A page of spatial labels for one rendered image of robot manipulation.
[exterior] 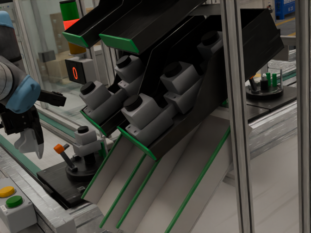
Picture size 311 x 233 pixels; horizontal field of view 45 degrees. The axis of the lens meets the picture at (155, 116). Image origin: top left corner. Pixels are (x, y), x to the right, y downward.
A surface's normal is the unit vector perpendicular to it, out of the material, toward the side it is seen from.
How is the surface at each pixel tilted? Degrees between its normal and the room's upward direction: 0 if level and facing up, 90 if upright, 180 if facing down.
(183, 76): 90
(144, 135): 90
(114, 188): 45
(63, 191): 0
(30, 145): 93
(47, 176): 0
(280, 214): 0
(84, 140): 90
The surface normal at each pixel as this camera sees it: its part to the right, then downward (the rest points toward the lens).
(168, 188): -0.73, -0.47
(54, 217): -0.15, -0.93
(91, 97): 0.43, 0.24
